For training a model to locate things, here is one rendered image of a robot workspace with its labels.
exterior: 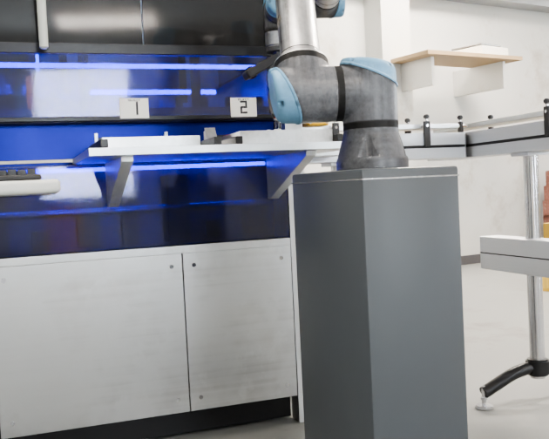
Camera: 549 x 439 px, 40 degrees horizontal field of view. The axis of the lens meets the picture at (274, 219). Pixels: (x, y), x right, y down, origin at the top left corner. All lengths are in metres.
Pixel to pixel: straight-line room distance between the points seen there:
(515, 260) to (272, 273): 0.85
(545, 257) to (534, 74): 5.26
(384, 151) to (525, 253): 1.20
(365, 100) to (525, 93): 6.09
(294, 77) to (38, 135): 1.02
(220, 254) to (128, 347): 0.39
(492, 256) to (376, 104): 1.35
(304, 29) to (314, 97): 0.17
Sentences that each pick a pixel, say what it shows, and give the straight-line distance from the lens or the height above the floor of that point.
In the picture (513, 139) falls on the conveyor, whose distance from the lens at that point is 2.63.
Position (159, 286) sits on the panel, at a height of 0.48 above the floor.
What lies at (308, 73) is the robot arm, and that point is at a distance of 1.54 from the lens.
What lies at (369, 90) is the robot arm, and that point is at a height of 0.95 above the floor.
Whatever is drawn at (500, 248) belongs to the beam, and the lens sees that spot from 2.75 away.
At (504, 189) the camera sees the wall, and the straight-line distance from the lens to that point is 7.31.
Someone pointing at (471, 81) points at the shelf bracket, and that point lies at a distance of 6.77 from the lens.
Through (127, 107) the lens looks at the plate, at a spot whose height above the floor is 1.02.
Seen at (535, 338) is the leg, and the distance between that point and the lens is 2.69.
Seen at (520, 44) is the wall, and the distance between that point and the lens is 7.63.
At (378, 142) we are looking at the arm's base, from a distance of 1.53.
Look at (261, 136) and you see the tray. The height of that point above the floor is 0.90.
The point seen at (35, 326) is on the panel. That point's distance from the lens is 2.26.
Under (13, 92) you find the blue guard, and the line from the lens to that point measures 2.25.
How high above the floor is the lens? 0.76
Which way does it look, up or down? 2 degrees down
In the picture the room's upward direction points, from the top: 3 degrees counter-clockwise
